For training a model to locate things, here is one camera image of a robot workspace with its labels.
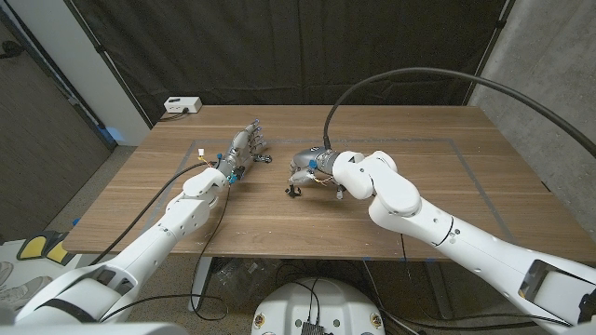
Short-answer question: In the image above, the dark brown wooden door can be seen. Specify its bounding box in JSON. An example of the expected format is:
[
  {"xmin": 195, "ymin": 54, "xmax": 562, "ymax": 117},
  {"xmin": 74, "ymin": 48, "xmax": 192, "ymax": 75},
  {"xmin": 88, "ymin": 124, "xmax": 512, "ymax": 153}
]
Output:
[{"xmin": 0, "ymin": 11, "xmax": 117, "ymax": 243}]

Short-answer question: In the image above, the grey table leg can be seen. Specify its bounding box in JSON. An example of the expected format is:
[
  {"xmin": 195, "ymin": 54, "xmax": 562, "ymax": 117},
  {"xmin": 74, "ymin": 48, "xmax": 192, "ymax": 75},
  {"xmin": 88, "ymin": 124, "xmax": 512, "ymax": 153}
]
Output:
[{"xmin": 422, "ymin": 261, "xmax": 455, "ymax": 322}]

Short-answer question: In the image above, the black module on torso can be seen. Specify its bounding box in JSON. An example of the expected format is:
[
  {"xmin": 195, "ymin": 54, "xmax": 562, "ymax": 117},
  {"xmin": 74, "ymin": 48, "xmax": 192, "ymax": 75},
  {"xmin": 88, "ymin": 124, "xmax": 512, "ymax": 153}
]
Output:
[{"xmin": 300, "ymin": 320, "xmax": 327, "ymax": 335}]

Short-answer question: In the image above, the white floor board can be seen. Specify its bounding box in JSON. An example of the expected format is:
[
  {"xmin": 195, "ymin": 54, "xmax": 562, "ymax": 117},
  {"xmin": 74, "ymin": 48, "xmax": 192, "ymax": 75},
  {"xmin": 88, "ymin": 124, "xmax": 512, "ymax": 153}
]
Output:
[{"xmin": 0, "ymin": 239, "xmax": 127, "ymax": 322}]

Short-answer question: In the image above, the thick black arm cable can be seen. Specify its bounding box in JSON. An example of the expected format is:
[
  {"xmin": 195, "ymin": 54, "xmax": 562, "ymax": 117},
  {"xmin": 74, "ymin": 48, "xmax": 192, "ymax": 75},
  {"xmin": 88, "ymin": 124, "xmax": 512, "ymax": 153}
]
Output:
[
  {"xmin": 322, "ymin": 67, "xmax": 596, "ymax": 159},
  {"xmin": 88, "ymin": 160, "xmax": 215, "ymax": 267}
]

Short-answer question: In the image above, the grey sneaker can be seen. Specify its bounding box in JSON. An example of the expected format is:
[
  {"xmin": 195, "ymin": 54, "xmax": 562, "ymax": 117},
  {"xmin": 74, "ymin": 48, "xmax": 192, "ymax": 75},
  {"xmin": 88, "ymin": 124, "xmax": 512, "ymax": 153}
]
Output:
[
  {"xmin": 0, "ymin": 275, "xmax": 55, "ymax": 314},
  {"xmin": 0, "ymin": 261, "xmax": 15, "ymax": 288}
]

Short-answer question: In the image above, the black backdrop curtain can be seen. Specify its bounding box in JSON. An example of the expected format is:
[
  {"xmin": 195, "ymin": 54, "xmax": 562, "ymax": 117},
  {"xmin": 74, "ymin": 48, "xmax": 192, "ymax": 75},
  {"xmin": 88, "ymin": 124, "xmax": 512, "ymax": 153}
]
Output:
[{"xmin": 64, "ymin": 0, "xmax": 516, "ymax": 127}]

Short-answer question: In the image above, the yellow black foot pedal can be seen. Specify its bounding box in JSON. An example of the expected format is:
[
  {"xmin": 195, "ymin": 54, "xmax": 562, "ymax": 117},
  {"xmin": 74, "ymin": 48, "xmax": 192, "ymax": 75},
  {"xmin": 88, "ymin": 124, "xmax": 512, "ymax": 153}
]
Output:
[
  {"xmin": 44, "ymin": 232, "xmax": 78, "ymax": 267},
  {"xmin": 16, "ymin": 234, "xmax": 50, "ymax": 261}
]

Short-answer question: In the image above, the thin black left wrist cable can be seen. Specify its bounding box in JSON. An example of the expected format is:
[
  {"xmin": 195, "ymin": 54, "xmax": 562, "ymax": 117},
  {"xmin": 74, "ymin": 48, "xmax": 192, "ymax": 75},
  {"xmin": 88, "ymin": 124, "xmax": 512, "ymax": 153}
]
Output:
[{"xmin": 100, "ymin": 183, "xmax": 232, "ymax": 323}]

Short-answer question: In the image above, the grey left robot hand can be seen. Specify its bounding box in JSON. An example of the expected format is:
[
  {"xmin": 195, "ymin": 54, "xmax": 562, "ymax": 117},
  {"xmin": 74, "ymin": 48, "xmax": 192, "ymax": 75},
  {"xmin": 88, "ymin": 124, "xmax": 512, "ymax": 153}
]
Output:
[{"xmin": 214, "ymin": 119, "xmax": 269, "ymax": 185}]

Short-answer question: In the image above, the white table leg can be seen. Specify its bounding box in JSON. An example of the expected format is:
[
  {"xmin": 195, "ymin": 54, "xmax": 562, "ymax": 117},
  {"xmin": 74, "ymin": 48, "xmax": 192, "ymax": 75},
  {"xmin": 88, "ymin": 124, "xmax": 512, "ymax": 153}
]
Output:
[{"xmin": 187, "ymin": 257, "xmax": 214, "ymax": 313}]

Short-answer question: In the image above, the black door handle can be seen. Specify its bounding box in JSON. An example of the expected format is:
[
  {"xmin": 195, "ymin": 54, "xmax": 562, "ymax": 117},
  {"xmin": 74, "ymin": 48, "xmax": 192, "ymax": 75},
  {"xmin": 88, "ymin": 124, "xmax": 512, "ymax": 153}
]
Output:
[{"xmin": 0, "ymin": 40, "xmax": 27, "ymax": 60}]

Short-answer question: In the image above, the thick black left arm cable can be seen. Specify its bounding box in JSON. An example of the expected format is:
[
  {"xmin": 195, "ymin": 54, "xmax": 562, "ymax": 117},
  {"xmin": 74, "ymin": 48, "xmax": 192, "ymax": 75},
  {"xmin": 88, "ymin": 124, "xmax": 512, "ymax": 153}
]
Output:
[{"xmin": 88, "ymin": 160, "xmax": 215, "ymax": 267}]

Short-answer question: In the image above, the black power cord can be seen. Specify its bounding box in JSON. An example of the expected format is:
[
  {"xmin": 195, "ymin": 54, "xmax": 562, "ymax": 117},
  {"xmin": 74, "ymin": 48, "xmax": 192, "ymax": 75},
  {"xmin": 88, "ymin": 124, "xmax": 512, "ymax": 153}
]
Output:
[{"xmin": 156, "ymin": 109, "xmax": 190, "ymax": 123}]

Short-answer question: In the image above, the grey tape rectangle outline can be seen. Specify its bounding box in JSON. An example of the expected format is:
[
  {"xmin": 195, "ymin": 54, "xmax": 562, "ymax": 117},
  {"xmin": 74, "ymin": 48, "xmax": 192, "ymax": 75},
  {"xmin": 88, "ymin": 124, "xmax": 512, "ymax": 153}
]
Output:
[{"xmin": 132, "ymin": 137, "xmax": 530, "ymax": 261}]

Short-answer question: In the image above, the white robot torso base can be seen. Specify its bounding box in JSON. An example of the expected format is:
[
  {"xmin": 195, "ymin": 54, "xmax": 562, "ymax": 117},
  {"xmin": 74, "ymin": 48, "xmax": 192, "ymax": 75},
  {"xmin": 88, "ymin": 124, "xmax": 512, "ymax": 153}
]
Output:
[{"xmin": 251, "ymin": 277, "xmax": 386, "ymax": 335}]

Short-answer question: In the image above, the black backdrop frame pole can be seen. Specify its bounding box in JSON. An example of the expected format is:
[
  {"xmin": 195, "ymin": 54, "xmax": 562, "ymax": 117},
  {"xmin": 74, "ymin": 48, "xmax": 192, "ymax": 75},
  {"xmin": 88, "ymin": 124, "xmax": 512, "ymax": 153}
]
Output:
[
  {"xmin": 462, "ymin": 0, "xmax": 517, "ymax": 107},
  {"xmin": 62, "ymin": 0, "xmax": 155, "ymax": 130}
]

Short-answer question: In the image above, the clear plastic bag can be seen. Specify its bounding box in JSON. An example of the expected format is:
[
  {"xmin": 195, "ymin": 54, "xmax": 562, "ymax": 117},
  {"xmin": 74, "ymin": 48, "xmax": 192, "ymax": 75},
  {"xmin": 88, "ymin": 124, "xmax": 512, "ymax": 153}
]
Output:
[{"xmin": 214, "ymin": 258, "xmax": 276, "ymax": 299}]

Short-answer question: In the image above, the blue tape patch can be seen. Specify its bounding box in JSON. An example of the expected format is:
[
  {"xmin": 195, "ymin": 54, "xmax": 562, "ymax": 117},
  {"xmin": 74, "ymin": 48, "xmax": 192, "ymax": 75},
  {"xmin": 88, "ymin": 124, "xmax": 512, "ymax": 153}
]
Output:
[{"xmin": 97, "ymin": 125, "xmax": 126, "ymax": 146}]

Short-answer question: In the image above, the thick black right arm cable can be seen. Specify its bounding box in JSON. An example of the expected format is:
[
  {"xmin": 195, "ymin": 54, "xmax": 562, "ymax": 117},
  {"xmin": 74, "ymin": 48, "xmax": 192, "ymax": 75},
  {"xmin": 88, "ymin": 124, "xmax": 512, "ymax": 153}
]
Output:
[{"xmin": 322, "ymin": 67, "xmax": 596, "ymax": 159}]

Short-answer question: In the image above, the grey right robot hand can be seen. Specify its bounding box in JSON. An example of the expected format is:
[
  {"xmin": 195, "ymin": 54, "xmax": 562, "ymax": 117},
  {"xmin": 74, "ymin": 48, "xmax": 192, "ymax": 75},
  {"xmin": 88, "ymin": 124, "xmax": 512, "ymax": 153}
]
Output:
[{"xmin": 287, "ymin": 145, "xmax": 341, "ymax": 188}]

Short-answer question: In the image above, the white power outlet box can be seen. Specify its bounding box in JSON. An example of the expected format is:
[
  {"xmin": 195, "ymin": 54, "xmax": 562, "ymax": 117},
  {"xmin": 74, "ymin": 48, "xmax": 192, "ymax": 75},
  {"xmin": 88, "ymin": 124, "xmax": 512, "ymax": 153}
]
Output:
[{"xmin": 163, "ymin": 96, "xmax": 203, "ymax": 114}]

